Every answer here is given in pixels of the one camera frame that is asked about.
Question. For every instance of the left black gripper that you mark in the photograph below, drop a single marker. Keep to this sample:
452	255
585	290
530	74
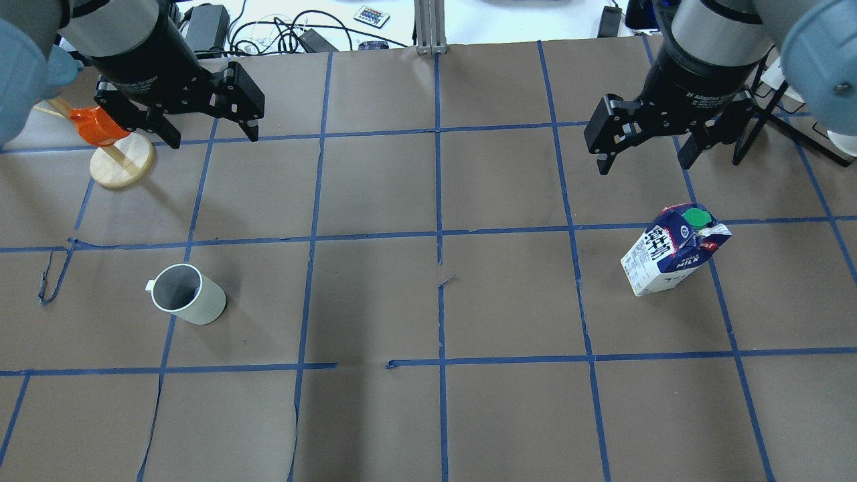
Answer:
144	61

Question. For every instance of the orange cup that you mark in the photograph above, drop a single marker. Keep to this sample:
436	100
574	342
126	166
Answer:
96	127

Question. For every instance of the brown paper mat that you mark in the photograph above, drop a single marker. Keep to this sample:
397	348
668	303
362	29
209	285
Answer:
422	279

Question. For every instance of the small remote control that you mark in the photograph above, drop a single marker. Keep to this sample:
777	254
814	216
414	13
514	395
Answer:
370	16

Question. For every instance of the white mug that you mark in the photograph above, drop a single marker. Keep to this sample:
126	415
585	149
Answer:
182	290

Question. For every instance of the aluminium frame post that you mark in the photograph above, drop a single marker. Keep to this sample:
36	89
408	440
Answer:
430	27

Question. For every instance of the wooden mug tree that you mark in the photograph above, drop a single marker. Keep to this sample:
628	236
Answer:
112	167

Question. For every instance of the milk carton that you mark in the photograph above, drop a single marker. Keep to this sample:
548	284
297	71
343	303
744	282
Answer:
679	240

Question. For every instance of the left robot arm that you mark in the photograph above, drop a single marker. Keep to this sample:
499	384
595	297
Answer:
29	30

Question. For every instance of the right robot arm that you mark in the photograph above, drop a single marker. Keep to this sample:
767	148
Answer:
816	42

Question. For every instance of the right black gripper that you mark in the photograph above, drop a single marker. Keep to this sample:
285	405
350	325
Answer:
695	82

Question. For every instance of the black power adapter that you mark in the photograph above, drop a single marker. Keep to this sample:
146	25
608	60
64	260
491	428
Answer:
206	28

